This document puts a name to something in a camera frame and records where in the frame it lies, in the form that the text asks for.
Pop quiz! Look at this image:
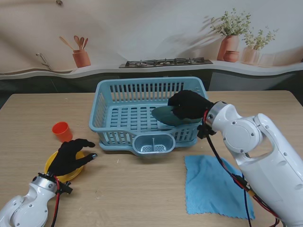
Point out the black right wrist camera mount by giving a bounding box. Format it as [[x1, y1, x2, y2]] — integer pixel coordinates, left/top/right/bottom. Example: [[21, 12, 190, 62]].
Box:
[[196, 124, 217, 140]]

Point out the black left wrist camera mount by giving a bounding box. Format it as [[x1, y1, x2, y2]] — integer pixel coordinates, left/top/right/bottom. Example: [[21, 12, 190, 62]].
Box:
[[56, 181, 73, 195]]

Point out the red black arm cable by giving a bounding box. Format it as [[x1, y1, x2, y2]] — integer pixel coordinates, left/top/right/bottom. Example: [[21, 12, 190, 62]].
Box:
[[51, 176, 62, 227], [203, 108, 285, 227]]

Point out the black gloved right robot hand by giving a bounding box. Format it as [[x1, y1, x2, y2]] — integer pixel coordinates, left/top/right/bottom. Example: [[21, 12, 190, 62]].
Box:
[[167, 89, 215, 121]]

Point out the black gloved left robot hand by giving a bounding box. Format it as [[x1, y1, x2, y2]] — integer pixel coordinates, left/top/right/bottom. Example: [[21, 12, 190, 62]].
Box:
[[48, 139, 98, 177]]

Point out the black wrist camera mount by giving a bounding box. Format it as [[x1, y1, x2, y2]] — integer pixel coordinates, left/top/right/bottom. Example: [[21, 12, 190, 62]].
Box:
[[56, 181, 73, 195], [196, 124, 217, 140]]

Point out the teal plastic plate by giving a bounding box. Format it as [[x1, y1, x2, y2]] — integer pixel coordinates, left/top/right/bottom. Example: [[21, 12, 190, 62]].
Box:
[[151, 105, 202, 127]]

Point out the printed kitchen backdrop banner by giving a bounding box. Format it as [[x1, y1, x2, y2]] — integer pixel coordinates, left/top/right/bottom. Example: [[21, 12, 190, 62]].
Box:
[[0, 0, 303, 109]]

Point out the red black right arm cable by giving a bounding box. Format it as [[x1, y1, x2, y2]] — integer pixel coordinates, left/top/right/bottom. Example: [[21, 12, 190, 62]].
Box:
[[203, 108, 285, 227]]

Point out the red black left arm cable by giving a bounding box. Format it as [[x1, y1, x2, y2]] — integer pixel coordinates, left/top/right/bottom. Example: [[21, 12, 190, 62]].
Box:
[[51, 176, 62, 227]]

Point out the light blue plastic dish basket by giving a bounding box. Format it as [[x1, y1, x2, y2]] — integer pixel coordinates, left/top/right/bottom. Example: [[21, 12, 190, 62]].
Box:
[[89, 77, 216, 152]]

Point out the orange plastic cup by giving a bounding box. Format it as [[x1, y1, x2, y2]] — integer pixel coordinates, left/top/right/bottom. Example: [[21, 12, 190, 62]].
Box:
[[52, 121, 73, 143]]

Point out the yellow plastic plate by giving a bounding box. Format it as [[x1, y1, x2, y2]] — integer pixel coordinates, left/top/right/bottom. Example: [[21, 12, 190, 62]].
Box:
[[44, 150, 86, 182]]

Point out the blue cleaning cloth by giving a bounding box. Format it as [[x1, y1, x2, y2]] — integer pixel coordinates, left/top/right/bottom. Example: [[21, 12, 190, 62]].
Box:
[[184, 155, 256, 220]]

